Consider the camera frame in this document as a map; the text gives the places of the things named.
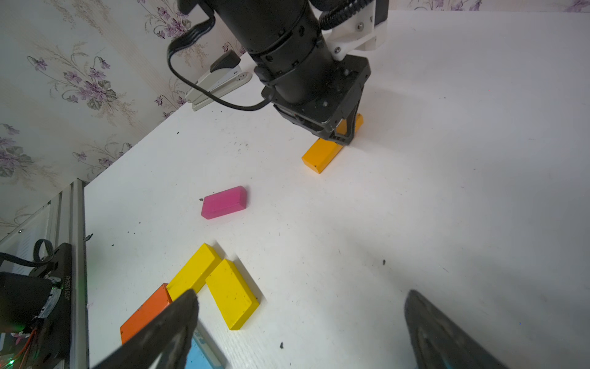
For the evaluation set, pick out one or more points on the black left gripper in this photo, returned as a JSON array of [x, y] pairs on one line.
[[330, 115]]

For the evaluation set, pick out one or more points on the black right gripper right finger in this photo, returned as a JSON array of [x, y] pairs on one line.
[[438, 342]]

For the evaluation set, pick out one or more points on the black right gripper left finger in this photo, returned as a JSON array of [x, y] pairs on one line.
[[163, 343]]

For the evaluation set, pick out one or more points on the orange-yellow wooden block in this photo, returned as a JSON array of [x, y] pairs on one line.
[[323, 152]]

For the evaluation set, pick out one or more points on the yellow block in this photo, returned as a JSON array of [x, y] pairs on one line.
[[232, 295], [194, 273]]

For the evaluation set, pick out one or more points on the magenta wooden block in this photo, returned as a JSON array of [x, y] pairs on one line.
[[224, 203]]

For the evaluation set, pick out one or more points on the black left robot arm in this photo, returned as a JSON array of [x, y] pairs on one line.
[[302, 80]]

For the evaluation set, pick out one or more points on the light blue wooden block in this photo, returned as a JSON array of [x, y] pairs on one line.
[[201, 354]]

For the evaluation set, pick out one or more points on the orange wooden block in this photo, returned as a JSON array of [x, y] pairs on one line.
[[149, 310]]

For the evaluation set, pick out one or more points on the yellow block flat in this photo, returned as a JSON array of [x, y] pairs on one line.
[[232, 295]]

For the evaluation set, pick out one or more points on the black and white stapler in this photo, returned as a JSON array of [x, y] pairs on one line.
[[225, 75]]

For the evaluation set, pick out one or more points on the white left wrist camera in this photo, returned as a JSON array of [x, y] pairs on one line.
[[356, 25]]

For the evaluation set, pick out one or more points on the aluminium front rail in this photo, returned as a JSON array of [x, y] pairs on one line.
[[44, 317]]

